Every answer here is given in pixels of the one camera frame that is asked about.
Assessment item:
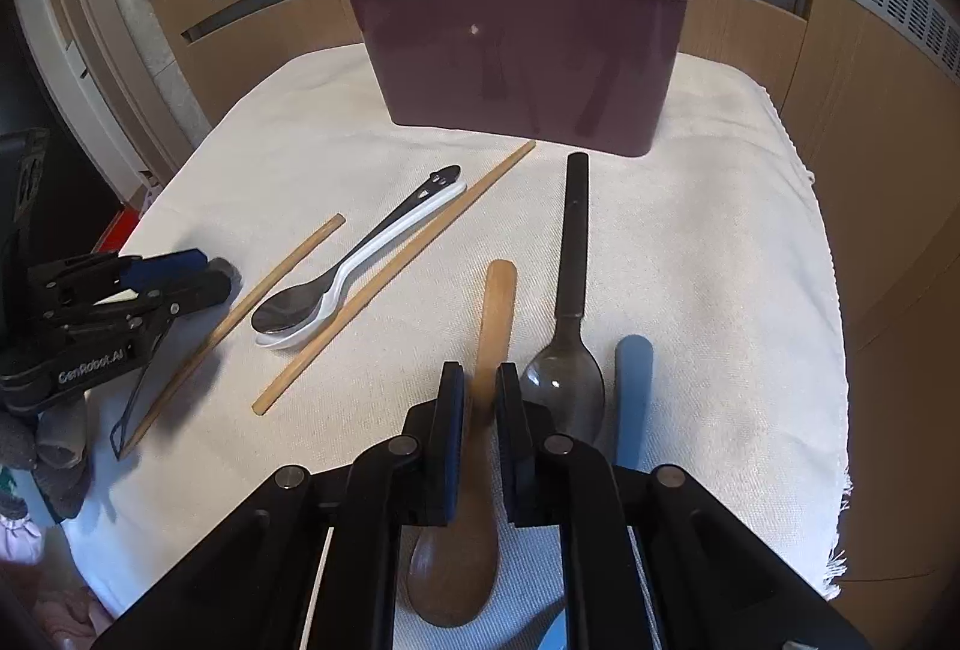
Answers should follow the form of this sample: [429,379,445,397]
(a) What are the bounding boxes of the dark metal spoon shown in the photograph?
[248,164,464,335]

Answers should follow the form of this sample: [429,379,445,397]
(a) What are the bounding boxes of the brown wooden spoon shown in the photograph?
[407,260,517,627]

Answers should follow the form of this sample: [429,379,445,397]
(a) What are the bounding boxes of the black-handled smoky spoon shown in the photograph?
[521,152,605,444]

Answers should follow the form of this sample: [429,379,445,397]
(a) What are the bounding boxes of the wooden chopstick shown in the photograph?
[110,212,345,460]
[252,140,537,416]

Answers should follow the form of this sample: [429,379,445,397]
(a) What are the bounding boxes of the grey-blue plastic spoon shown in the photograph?
[537,335,661,650]

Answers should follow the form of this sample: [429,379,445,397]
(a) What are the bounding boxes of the white plastic spoon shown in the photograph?
[252,180,469,351]

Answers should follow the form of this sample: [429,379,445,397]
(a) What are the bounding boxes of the gloved left hand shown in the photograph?
[2,396,93,526]

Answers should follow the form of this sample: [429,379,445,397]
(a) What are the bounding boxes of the cream white table cloth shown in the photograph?
[67,45,848,614]

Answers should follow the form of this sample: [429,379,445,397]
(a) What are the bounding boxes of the maroon plastic utensil box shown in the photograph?
[350,0,688,157]

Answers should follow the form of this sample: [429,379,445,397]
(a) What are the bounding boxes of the right grey vent grille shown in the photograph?
[853,0,960,83]

